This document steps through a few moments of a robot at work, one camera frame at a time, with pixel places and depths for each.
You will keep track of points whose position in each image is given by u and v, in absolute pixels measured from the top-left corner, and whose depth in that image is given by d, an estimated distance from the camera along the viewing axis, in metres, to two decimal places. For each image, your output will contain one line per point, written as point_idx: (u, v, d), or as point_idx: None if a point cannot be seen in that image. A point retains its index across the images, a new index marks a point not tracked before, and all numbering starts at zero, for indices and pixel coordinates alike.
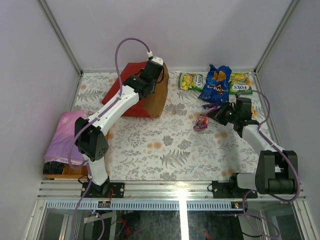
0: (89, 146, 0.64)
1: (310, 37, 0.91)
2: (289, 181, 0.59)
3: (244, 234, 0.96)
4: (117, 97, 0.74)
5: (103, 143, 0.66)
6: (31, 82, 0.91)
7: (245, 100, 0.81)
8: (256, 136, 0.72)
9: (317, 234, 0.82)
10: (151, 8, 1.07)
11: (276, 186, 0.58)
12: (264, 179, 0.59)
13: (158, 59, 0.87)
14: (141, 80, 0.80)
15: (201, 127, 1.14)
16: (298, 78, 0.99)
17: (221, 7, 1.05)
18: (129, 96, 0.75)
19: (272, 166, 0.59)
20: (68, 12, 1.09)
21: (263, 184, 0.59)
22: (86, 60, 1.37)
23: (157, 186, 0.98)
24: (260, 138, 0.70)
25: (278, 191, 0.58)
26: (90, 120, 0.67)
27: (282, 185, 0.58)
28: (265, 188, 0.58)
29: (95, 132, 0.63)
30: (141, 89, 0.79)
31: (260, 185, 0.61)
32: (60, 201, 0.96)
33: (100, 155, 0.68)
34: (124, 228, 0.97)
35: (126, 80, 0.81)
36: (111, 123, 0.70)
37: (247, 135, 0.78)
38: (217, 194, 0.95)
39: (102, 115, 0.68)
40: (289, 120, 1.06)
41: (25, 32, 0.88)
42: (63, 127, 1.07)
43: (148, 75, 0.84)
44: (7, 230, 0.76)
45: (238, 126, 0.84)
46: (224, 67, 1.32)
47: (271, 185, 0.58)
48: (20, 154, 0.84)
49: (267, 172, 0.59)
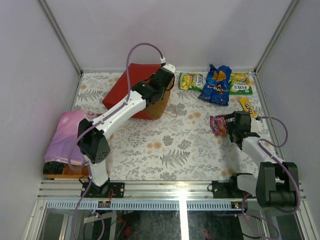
0: (90, 149, 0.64)
1: (310, 37, 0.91)
2: (290, 193, 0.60)
3: (244, 235, 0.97)
4: (124, 102, 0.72)
5: (105, 147, 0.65)
6: (31, 82, 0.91)
7: (244, 113, 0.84)
8: (257, 148, 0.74)
9: (317, 234, 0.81)
10: (151, 8, 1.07)
11: (278, 199, 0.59)
12: (266, 192, 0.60)
13: (171, 67, 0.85)
14: (150, 87, 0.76)
15: (216, 130, 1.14)
16: (297, 78, 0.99)
17: (221, 7, 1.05)
18: (136, 102, 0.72)
19: (272, 179, 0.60)
20: (68, 12, 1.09)
21: (264, 197, 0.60)
22: (87, 60, 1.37)
23: (157, 186, 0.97)
24: (260, 151, 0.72)
25: (280, 203, 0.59)
26: (94, 123, 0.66)
27: (284, 198, 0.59)
28: (266, 201, 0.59)
29: (97, 135, 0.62)
30: (148, 97, 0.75)
31: (261, 197, 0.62)
32: (60, 201, 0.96)
33: (100, 158, 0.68)
34: (124, 228, 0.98)
35: (134, 86, 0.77)
36: (115, 127, 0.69)
37: (247, 147, 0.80)
38: (217, 194, 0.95)
39: (107, 119, 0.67)
40: (289, 120, 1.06)
41: (25, 32, 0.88)
42: (63, 127, 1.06)
43: (158, 83, 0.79)
44: (7, 230, 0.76)
45: (238, 138, 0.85)
46: (224, 67, 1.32)
47: (273, 198, 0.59)
48: (20, 154, 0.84)
49: (269, 186, 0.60)
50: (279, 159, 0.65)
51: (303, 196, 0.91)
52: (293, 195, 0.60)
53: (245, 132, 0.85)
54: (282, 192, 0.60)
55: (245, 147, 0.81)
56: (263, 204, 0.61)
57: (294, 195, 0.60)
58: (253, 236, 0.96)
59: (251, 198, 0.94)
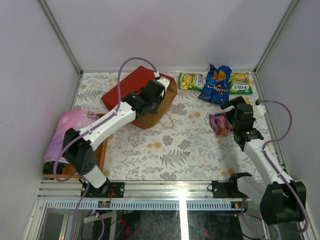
0: (75, 160, 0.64)
1: (310, 37, 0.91)
2: (295, 212, 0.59)
3: (244, 236, 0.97)
4: (114, 112, 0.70)
5: (90, 159, 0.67)
6: (30, 82, 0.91)
7: (246, 109, 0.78)
8: (260, 157, 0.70)
9: (317, 234, 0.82)
10: (151, 8, 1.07)
11: (282, 217, 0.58)
12: (272, 212, 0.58)
13: (165, 81, 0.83)
14: (140, 99, 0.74)
15: (217, 128, 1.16)
16: (298, 78, 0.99)
17: (221, 7, 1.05)
18: (125, 113, 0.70)
19: (280, 200, 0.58)
20: (68, 12, 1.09)
21: (270, 216, 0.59)
22: (86, 60, 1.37)
23: (157, 186, 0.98)
24: (266, 163, 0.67)
25: (285, 220, 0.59)
26: (81, 132, 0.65)
27: (288, 215, 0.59)
28: (272, 219, 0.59)
29: (84, 146, 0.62)
30: (139, 108, 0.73)
31: (266, 214, 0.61)
32: (60, 201, 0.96)
33: (85, 170, 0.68)
34: (124, 227, 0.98)
35: (124, 97, 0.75)
36: (102, 138, 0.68)
37: (248, 151, 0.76)
38: (217, 194, 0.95)
39: (95, 129, 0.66)
40: (289, 120, 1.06)
41: (25, 32, 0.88)
42: (64, 127, 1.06)
43: (148, 95, 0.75)
44: (7, 229, 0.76)
45: (240, 138, 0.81)
46: (224, 67, 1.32)
47: (278, 217, 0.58)
48: (20, 154, 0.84)
49: (275, 207, 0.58)
50: (286, 177, 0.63)
51: None
52: (299, 214, 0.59)
53: (247, 131, 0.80)
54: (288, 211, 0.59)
55: (246, 150, 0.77)
56: (267, 220, 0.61)
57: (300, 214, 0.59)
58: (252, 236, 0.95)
59: (251, 199, 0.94)
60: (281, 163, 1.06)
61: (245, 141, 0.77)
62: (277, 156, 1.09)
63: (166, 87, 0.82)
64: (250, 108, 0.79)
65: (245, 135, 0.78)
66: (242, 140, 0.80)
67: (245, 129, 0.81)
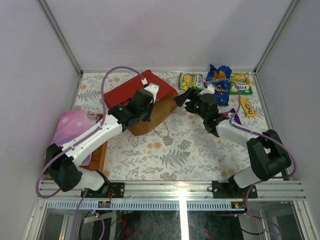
0: (59, 176, 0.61)
1: (310, 37, 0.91)
2: (281, 157, 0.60)
3: (243, 231, 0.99)
4: (98, 126, 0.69)
5: (75, 176, 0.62)
6: (31, 82, 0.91)
7: (211, 101, 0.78)
8: (233, 129, 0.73)
9: (317, 233, 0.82)
10: (151, 8, 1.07)
11: (275, 168, 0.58)
12: (262, 166, 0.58)
13: (153, 87, 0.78)
14: (127, 111, 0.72)
15: None
16: (297, 78, 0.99)
17: (221, 7, 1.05)
18: (111, 127, 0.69)
19: (262, 151, 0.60)
20: (68, 12, 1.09)
21: (263, 171, 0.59)
22: (87, 60, 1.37)
23: (157, 186, 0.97)
24: (238, 131, 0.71)
25: (278, 170, 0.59)
26: (64, 148, 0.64)
27: (280, 163, 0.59)
28: (266, 174, 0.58)
29: (66, 162, 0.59)
30: (125, 121, 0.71)
31: (260, 174, 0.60)
32: (60, 201, 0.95)
33: (70, 186, 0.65)
34: (124, 227, 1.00)
35: (111, 109, 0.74)
36: (87, 152, 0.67)
37: (224, 133, 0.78)
38: (218, 194, 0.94)
39: (78, 144, 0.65)
40: (289, 121, 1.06)
41: (25, 32, 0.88)
42: (63, 127, 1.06)
43: (135, 106, 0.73)
44: (7, 230, 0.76)
45: (211, 128, 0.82)
46: (224, 67, 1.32)
47: (271, 167, 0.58)
48: (20, 154, 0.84)
49: (263, 159, 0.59)
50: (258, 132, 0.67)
51: (303, 196, 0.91)
52: (285, 158, 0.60)
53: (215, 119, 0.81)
54: (276, 159, 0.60)
55: (220, 134, 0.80)
56: (265, 178, 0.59)
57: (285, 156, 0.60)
58: (252, 232, 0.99)
59: (251, 198, 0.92)
60: None
61: (215, 127, 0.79)
62: None
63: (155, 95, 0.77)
64: (212, 97, 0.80)
65: (213, 123, 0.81)
66: (214, 129, 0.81)
67: (213, 117, 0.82)
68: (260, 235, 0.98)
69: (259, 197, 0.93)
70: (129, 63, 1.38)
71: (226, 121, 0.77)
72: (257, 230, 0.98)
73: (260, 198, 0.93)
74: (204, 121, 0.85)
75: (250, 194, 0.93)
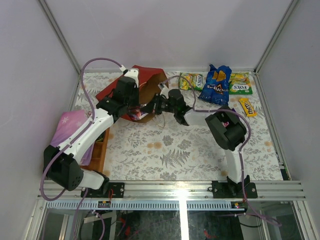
0: (61, 176, 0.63)
1: (310, 37, 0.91)
2: (236, 125, 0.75)
3: (241, 225, 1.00)
4: (91, 121, 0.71)
5: (77, 171, 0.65)
6: (31, 82, 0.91)
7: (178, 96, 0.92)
8: (196, 114, 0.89)
9: (316, 233, 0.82)
10: (151, 8, 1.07)
11: (232, 136, 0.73)
12: (222, 135, 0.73)
13: (133, 71, 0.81)
14: (114, 103, 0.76)
15: None
16: (297, 78, 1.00)
17: (221, 7, 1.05)
18: (103, 119, 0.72)
19: (220, 124, 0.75)
20: (69, 12, 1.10)
21: (224, 139, 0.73)
22: (86, 60, 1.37)
23: (157, 186, 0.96)
24: (199, 114, 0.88)
25: (235, 136, 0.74)
26: (61, 147, 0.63)
27: (235, 131, 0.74)
28: (226, 141, 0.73)
29: (67, 160, 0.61)
30: (115, 111, 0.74)
31: (223, 142, 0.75)
32: (60, 201, 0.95)
33: (74, 184, 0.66)
34: (124, 228, 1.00)
35: (98, 103, 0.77)
36: (84, 148, 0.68)
37: (191, 119, 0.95)
38: (218, 194, 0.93)
39: (75, 141, 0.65)
40: (290, 120, 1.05)
41: (25, 32, 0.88)
42: (64, 127, 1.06)
43: (121, 95, 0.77)
44: (7, 229, 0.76)
45: (181, 120, 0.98)
46: (224, 67, 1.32)
47: (229, 136, 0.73)
48: (20, 154, 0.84)
49: (221, 130, 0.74)
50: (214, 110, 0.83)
51: (303, 196, 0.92)
52: (239, 125, 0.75)
53: (182, 110, 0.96)
54: (232, 128, 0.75)
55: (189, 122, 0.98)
56: (228, 146, 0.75)
57: (239, 124, 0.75)
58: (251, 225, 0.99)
59: (251, 198, 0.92)
60: (281, 163, 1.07)
61: (184, 117, 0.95)
62: (277, 156, 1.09)
63: (136, 77, 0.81)
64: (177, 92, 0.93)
65: (183, 114, 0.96)
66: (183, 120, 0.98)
67: (181, 109, 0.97)
68: (259, 228, 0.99)
69: (259, 197, 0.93)
70: (130, 64, 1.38)
71: (190, 110, 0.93)
72: (256, 222, 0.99)
73: (260, 198, 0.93)
74: (174, 113, 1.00)
75: (250, 193, 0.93)
